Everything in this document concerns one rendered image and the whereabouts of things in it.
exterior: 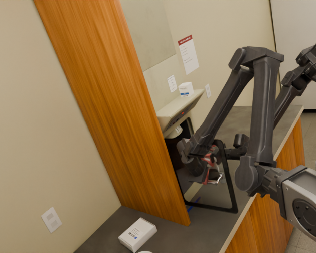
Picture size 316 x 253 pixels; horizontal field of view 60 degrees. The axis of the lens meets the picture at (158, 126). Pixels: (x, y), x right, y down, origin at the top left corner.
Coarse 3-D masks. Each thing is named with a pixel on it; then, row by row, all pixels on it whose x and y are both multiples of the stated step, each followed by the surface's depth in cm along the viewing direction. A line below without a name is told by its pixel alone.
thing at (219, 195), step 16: (176, 144) 127; (176, 160) 132; (208, 160) 122; (224, 160) 117; (176, 176) 138; (208, 176) 126; (224, 176) 121; (192, 192) 137; (208, 192) 131; (224, 192) 126; (208, 208) 137; (224, 208) 131
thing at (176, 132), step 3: (177, 126) 148; (180, 126) 151; (177, 129) 147; (180, 129) 149; (171, 132) 145; (174, 132) 145; (177, 132) 146; (180, 132) 148; (168, 135) 144; (171, 135) 145; (174, 135) 145; (177, 135) 146; (168, 138) 144; (171, 138) 145
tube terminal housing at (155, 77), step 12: (168, 60) 136; (144, 72) 123; (156, 72) 130; (168, 72) 136; (180, 72) 144; (156, 84) 130; (168, 84) 136; (180, 84) 144; (156, 96) 130; (168, 96) 137; (156, 108) 130; (180, 120) 145; (192, 120) 154; (168, 132) 138; (192, 132) 159
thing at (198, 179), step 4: (200, 164) 114; (204, 164) 117; (196, 168) 112; (200, 168) 113; (204, 168) 116; (192, 172) 113; (196, 172) 113; (200, 172) 114; (204, 172) 115; (192, 176) 116; (196, 176) 115; (200, 176) 115; (188, 180) 116; (192, 180) 115; (196, 180) 114; (200, 180) 113
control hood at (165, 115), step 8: (192, 96) 135; (200, 96) 142; (168, 104) 135; (176, 104) 132; (184, 104) 128; (192, 104) 139; (160, 112) 128; (168, 112) 125; (176, 112) 123; (160, 120) 124; (168, 120) 121
